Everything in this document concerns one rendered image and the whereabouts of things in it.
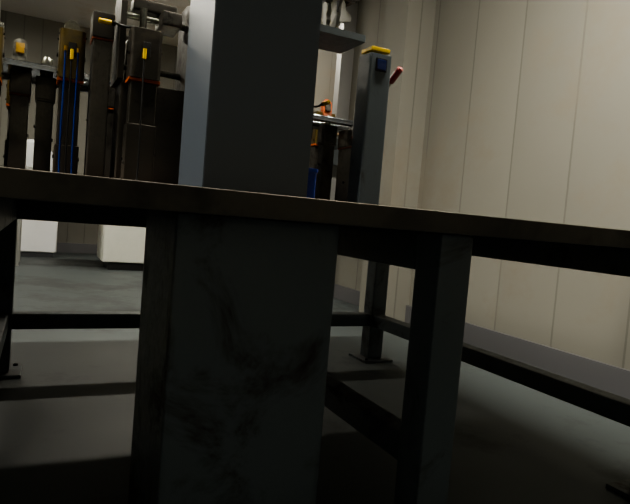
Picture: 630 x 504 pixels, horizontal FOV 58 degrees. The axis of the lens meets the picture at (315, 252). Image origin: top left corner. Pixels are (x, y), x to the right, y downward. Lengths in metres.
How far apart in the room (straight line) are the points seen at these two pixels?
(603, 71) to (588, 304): 1.11
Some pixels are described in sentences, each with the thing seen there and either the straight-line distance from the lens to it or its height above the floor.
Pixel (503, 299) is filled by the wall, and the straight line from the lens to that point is 3.37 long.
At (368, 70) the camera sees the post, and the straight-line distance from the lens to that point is 1.65.
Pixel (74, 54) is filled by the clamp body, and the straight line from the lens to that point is 1.54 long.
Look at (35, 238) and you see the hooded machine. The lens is 6.99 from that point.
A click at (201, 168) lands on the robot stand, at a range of 1.02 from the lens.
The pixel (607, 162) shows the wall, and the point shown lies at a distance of 3.00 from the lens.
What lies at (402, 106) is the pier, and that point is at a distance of 4.01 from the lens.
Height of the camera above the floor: 0.66
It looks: 3 degrees down
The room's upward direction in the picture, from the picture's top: 5 degrees clockwise
